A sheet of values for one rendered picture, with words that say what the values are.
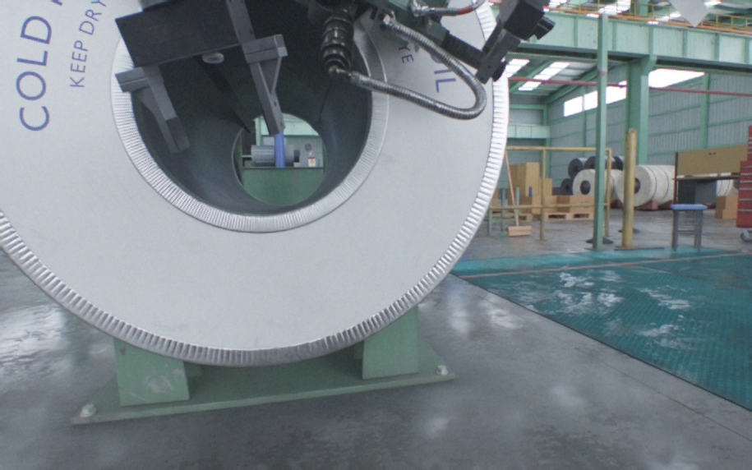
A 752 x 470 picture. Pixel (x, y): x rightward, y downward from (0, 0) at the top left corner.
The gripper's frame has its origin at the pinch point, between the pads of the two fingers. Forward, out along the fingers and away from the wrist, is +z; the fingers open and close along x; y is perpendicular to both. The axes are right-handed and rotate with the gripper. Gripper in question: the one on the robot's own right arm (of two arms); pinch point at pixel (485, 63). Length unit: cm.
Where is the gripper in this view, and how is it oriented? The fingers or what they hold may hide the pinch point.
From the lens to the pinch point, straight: 82.6
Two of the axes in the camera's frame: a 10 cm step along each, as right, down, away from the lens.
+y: 9.1, 3.9, 1.6
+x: 1.8, -7.1, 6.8
